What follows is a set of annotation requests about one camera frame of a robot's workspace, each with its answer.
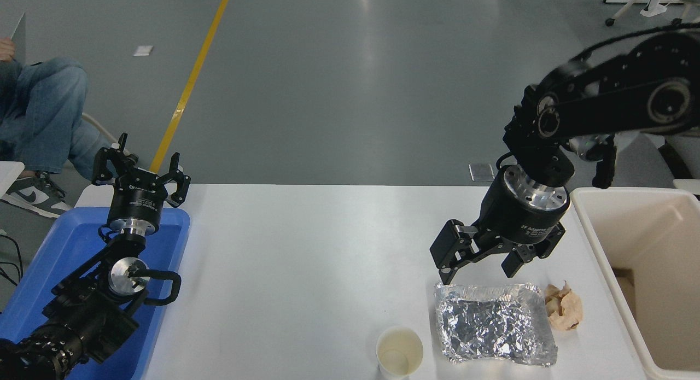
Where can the crumpled tan paper ball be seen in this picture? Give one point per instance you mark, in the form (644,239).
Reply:
(566,311)

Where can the white paper cup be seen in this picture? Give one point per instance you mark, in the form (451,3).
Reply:
(399,350)

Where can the grey chair with white armrest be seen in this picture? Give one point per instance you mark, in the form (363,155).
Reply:
(686,150)

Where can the large pale bin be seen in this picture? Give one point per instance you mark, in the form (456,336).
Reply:
(667,243)

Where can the silver laptop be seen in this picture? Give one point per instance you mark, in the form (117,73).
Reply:
(19,38)

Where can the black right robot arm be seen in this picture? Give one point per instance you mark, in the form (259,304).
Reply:
(601,101)

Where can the small white table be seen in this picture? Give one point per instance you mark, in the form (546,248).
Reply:
(8,175)

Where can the person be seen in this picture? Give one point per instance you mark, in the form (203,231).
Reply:
(44,106)

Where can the white wheeled chair base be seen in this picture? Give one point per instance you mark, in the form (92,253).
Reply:
(629,0)

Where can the person's left hand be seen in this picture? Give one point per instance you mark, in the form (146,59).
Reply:
(5,49)

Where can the blue plastic tray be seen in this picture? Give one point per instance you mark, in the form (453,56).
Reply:
(60,243)

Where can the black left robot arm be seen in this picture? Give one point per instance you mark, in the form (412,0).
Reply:
(82,320)

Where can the metal floor plate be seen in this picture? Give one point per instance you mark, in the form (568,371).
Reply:
(482,172)

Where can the crumpled foil tray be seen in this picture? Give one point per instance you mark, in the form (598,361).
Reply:
(492,325)

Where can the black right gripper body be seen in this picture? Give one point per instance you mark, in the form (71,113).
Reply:
(514,221)

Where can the white office chair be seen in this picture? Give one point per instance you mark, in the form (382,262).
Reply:
(101,128)

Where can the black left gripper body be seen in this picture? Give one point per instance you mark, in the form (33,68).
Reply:
(136,197)

